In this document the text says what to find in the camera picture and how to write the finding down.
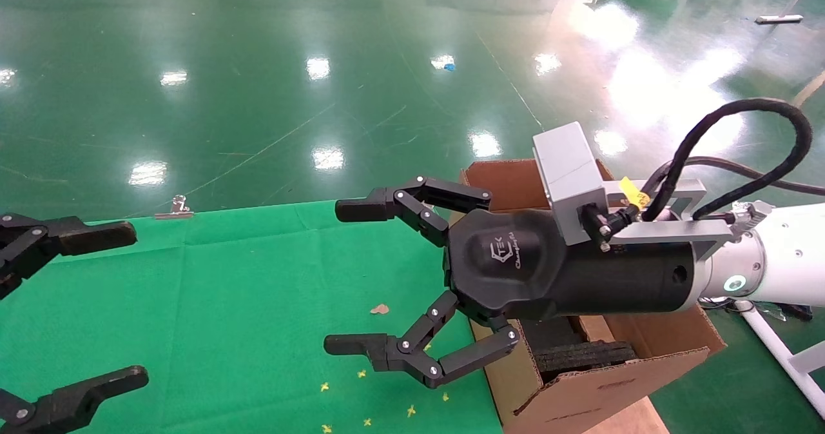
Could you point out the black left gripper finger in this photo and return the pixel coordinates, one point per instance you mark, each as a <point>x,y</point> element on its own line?
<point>71,402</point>
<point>77,237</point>

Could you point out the white metal frame tube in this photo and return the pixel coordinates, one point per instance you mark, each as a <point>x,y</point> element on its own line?
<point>773,345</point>

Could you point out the white floor stand foot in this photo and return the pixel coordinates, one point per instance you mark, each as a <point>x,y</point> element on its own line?
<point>778,19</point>

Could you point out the small cardboard scrap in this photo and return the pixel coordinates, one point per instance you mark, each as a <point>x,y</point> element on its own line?
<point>379,309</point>

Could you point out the silver binder clip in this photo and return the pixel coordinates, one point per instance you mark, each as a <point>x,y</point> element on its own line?
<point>174,213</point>

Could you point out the large open cardboard carton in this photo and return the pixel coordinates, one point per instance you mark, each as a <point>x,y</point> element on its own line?
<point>580,402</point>

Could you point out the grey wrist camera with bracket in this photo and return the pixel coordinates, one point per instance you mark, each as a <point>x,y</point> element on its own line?
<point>567,176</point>

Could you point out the green table cloth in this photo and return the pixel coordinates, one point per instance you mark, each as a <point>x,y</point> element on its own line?
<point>225,292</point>

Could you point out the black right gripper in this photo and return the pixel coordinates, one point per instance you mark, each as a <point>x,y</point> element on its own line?
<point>548,273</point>

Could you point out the black foam pad stack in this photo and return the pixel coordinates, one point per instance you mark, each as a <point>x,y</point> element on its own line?
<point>580,356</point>

